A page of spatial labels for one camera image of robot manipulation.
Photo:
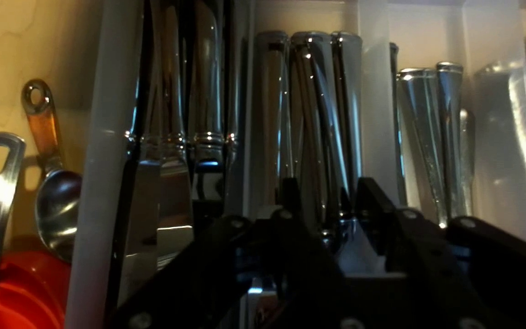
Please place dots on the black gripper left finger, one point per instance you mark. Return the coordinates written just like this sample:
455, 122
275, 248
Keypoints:
245, 275

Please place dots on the metal measuring spoon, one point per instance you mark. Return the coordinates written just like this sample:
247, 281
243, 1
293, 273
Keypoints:
59, 207

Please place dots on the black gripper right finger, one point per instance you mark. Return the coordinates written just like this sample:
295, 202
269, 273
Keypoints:
457, 275

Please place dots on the grey plastic cutlery tray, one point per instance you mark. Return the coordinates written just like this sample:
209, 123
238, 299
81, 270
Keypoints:
101, 184

